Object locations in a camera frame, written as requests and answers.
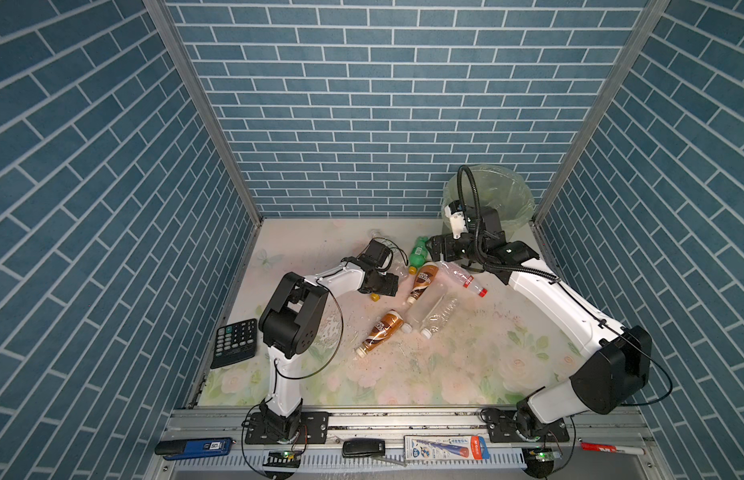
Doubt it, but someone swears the packaged pen blister card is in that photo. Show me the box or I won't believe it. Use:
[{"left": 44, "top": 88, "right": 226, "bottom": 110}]
[{"left": 404, "top": 435, "right": 490, "bottom": 462}]

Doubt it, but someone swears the brown coffee bottle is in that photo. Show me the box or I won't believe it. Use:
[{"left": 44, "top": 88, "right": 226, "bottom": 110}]
[
  {"left": 406, "top": 262, "right": 439, "bottom": 305},
  {"left": 355, "top": 310, "right": 408, "bottom": 358}
]

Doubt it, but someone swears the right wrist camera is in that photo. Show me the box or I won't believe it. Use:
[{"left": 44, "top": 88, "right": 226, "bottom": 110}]
[{"left": 444, "top": 205, "right": 469, "bottom": 240}]

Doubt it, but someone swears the aluminium front rail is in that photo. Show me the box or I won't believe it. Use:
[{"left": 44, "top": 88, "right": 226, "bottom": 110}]
[{"left": 147, "top": 406, "right": 672, "bottom": 479}]

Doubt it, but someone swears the red white marker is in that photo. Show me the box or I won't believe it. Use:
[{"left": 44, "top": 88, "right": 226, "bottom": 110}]
[{"left": 580, "top": 442, "right": 645, "bottom": 456}]

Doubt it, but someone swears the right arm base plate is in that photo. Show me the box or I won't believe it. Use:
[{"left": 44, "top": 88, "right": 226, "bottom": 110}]
[{"left": 479, "top": 407, "right": 570, "bottom": 443}]

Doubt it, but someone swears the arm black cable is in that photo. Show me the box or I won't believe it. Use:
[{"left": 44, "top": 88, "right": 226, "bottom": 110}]
[
  {"left": 455, "top": 164, "right": 674, "bottom": 479},
  {"left": 239, "top": 237, "right": 410, "bottom": 480}
]

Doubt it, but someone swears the blue black handheld device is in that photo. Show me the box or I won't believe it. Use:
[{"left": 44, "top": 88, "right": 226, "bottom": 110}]
[{"left": 154, "top": 437, "right": 235, "bottom": 461}]

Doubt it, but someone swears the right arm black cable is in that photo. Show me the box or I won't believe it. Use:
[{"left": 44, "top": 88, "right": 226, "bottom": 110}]
[{"left": 455, "top": 164, "right": 674, "bottom": 479}]

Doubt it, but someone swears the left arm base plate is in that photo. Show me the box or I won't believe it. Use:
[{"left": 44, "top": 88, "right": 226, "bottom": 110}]
[{"left": 244, "top": 411, "right": 329, "bottom": 445}]

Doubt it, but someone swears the brown coffee bottle upper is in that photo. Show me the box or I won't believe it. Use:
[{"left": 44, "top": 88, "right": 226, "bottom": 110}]
[{"left": 406, "top": 262, "right": 439, "bottom": 305}]

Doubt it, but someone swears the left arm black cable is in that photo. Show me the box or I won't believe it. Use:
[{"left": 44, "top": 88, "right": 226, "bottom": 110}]
[{"left": 239, "top": 237, "right": 410, "bottom": 480}]

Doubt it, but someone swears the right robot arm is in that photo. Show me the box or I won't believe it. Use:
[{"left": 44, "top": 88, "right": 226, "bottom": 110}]
[{"left": 427, "top": 201, "right": 652, "bottom": 438}]

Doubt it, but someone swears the pink label red cap bottle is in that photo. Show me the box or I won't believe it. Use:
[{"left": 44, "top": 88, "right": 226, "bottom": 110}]
[{"left": 437, "top": 261, "right": 488, "bottom": 298}]

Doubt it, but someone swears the green Sprite bottle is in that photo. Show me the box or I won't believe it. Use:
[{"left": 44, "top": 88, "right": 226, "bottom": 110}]
[{"left": 408, "top": 236, "right": 429, "bottom": 275}]

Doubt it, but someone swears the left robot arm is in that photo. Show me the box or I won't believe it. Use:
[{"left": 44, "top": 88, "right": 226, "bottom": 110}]
[{"left": 259, "top": 257, "right": 399, "bottom": 419}]

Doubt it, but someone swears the clear crushed water bottle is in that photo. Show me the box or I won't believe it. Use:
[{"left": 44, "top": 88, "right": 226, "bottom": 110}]
[{"left": 420, "top": 294, "right": 460, "bottom": 339}]

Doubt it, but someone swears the green plastic bin liner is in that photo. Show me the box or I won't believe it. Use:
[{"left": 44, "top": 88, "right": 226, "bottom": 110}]
[{"left": 441, "top": 164, "right": 536, "bottom": 233}]

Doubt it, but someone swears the frosted clear bottle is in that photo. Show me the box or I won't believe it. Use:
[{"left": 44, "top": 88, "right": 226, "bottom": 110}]
[{"left": 402, "top": 283, "right": 449, "bottom": 333}]

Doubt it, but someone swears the brown coffee bottle lower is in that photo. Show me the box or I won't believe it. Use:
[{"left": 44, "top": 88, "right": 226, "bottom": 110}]
[{"left": 355, "top": 310, "right": 408, "bottom": 358}]

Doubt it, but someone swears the black calculator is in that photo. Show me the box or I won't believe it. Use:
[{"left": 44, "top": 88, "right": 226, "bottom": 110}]
[{"left": 211, "top": 319, "right": 258, "bottom": 370}]

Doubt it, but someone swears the black car key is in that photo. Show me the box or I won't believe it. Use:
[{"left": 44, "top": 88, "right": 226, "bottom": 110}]
[{"left": 342, "top": 438, "right": 386, "bottom": 458}]

